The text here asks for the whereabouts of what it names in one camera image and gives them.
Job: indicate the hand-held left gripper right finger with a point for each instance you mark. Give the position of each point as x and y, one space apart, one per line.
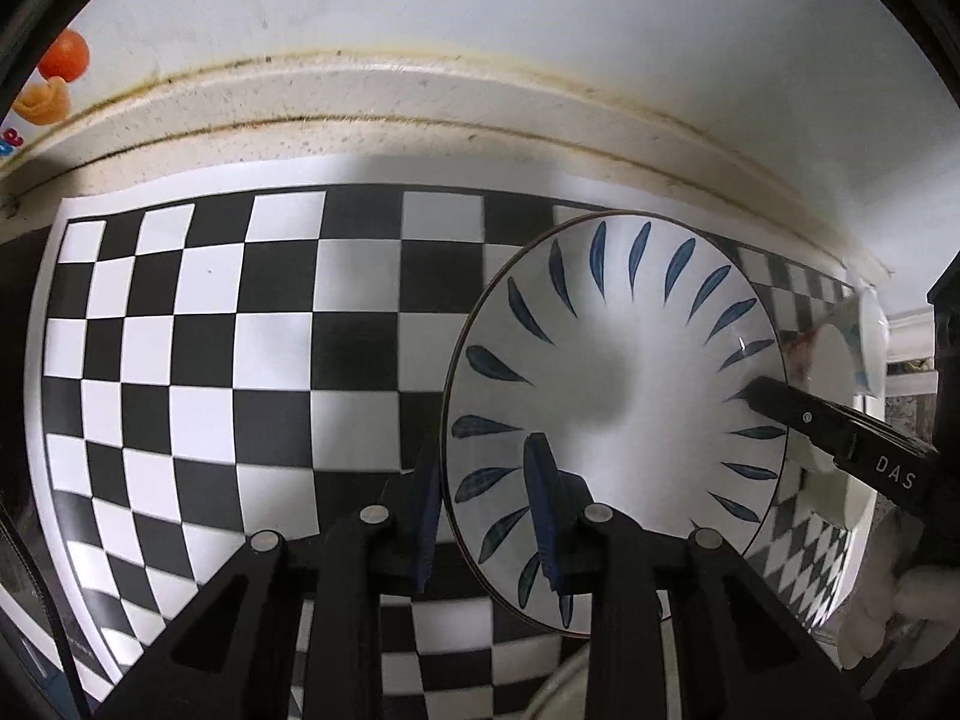
544 514

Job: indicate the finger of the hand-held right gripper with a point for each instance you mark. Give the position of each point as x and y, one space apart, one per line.
795 412

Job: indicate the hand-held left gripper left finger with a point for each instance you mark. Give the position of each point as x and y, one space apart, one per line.
429 521

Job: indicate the person's right hand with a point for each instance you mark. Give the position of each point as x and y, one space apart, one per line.
877 600

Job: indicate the black white checkered mat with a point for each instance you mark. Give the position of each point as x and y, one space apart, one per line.
225 360

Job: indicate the gold ingot wall sticker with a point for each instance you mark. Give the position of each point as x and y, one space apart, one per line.
41 101

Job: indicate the orange fruit wall sticker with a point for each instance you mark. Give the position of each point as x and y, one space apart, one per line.
64 54

